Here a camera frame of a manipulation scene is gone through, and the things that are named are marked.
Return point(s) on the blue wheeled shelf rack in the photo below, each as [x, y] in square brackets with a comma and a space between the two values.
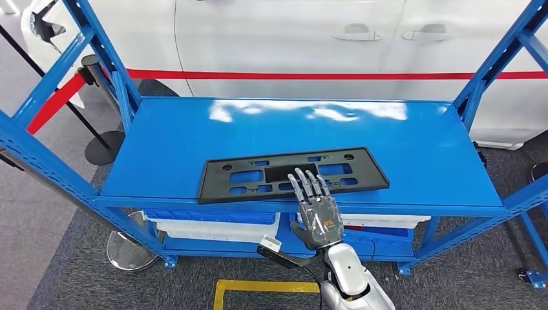
[537, 278]

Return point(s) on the black belt stanchion post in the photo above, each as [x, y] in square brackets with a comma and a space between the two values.
[92, 64]

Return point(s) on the black plastic plate frame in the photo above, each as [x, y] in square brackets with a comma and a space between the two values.
[368, 175]

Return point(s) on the thin black pole stanchion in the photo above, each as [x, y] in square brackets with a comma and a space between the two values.
[102, 149]

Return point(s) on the blue metal shelf rack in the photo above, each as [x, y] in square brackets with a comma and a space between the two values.
[171, 149]

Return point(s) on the long red barrier belt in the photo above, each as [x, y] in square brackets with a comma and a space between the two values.
[299, 76]

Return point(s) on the blue plastic bin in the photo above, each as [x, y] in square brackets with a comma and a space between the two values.
[385, 244]
[205, 217]

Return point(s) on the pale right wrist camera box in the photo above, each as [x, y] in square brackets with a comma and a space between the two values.
[270, 243]

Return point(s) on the white car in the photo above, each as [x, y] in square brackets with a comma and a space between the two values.
[278, 43]

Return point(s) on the dark stanchion with chrome base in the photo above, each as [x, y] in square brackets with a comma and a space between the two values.
[128, 252]

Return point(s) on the round metal stanchion base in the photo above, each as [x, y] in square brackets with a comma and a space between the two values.
[540, 173]

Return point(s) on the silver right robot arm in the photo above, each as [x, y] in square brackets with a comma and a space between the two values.
[342, 265]

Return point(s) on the short red barrier belt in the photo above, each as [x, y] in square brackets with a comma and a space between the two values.
[55, 102]

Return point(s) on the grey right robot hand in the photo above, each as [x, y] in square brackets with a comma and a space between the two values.
[321, 218]

